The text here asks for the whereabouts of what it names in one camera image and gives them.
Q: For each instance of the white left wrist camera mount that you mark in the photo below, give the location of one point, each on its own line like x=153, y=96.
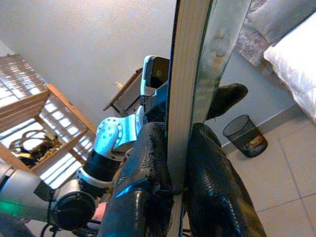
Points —
x=128, y=126

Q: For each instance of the white quilted bed mattress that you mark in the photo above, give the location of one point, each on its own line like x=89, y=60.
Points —
x=296, y=64

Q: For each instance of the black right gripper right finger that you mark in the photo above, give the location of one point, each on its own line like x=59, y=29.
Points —
x=217, y=192

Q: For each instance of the small wooden folding table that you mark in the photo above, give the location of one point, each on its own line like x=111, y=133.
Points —
x=121, y=93

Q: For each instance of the black mesh waste bin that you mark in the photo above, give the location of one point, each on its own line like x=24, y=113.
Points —
x=247, y=133

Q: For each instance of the grey fleece pillow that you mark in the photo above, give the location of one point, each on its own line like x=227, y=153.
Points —
x=279, y=17

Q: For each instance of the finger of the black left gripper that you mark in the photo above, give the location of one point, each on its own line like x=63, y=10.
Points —
x=229, y=96

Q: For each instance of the beige patterned pillow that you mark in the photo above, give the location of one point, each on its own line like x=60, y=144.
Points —
x=249, y=47

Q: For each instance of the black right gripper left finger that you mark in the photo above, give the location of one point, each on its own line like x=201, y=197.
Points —
x=138, y=197

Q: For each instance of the wooden slat shelf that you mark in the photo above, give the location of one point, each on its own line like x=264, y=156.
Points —
x=66, y=103

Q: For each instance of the dark cover paperback book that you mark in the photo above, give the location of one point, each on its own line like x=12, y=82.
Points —
x=182, y=98

